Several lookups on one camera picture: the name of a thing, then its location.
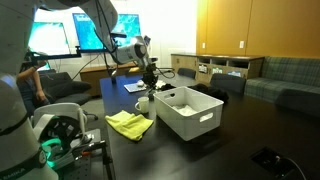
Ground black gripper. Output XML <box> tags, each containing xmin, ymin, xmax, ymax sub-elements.
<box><xmin>141</xmin><ymin>63</ymin><xmax>160</xmax><ymax>92</ymax></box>

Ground yellow microfibre cloth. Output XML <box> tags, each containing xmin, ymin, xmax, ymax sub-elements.
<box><xmin>105</xmin><ymin>109</ymin><xmax>155</xmax><ymax>142</ymax></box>

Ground white plastic box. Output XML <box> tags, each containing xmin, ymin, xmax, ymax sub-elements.
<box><xmin>153</xmin><ymin>85</ymin><xmax>225</xmax><ymax>142</ymax></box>

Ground small white object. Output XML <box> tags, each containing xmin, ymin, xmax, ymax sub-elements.
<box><xmin>136</xmin><ymin>78</ymin><xmax>148</xmax><ymax>88</ymax></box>

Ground white ceramic mug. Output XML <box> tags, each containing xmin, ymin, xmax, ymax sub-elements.
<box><xmin>134</xmin><ymin>96</ymin><xmax>150</xmax><ymax>114</ymax></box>

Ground tablet with grey screen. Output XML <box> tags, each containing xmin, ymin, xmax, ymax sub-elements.
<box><xmin>123</xmin><ymin>82</ymin><xmax>148</xmax><ymax>94</ymax></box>

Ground wooden sideboard with shelves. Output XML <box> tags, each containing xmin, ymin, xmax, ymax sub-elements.
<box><xmin>170</xmin><ymin>53</ymin><xmax>266</xmax><ymax>84</ymax></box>

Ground low wooden bench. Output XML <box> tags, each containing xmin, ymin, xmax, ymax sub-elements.
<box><xmin>79</xmin><ymin>61</ymin><xmax>148</xmax><ymax>98</ymax></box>

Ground black fabric bundle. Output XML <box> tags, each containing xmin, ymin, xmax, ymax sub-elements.
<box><xmin>188</xmin><ymin>83</ymin><xmax>230</xmax><ymax>104</ymax></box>

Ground black office chair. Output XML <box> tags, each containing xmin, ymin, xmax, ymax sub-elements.
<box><xmin>39</xmin><ymin>70</ymin><xmax>100</xmax><ymax>122</ymax></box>

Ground white curved device green glow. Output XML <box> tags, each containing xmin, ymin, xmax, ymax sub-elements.
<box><xmin>31</xmin><ymin>102</ymin><xmax>88</xmax><ymax>169</ymax></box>

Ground black boom bar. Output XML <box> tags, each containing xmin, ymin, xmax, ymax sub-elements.
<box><xmin>28</xmin><ymin>45</ymin><xmax>83</xmax><ymax>63</ymax></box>

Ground perforated metal plate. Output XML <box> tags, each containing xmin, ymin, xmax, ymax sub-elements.
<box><xmin>56</xmin><ymin>128</ymin><xmax>113</xmax><ymax>180</ymax></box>

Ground person in dark top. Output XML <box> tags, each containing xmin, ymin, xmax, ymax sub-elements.
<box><xmin>15</xmin><ymin>49</ymin><xmax>51</xmax><ymax>118</ymax></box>

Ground green plaid sofa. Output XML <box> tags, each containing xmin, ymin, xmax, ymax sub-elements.
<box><xmin>244</xmin><ymin>55</ymin><xmax>320</xmax><ymax>117</ymax></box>

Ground black clamp orange handle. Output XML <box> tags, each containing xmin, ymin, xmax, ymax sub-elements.
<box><xmin>71</xmin><ymin>139</ymin><xmax>108</xmax><ymax>164</ymax></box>

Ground large wall screen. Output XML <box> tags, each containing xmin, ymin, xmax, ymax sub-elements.
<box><xmin>72</xmin><ymin>13</ymin><xmax>142</xmax><ymax>54</ymax></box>

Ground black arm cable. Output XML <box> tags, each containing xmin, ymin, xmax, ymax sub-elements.
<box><xmin>93</xmin><ymin>0</ymin><xmax>176</xmax><ymax>80</ymax></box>

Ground pale wall screen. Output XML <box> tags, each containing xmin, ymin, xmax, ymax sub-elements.
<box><xmin>28</xmin><ymin>21</ymin><xmax>72</xmax><ymax>56</ymax></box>

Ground table cable port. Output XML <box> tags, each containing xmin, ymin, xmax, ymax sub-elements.
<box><xmin>249</xmin><ymin>146</ymin><xmax>308</xmax><ymax>180</ymax></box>

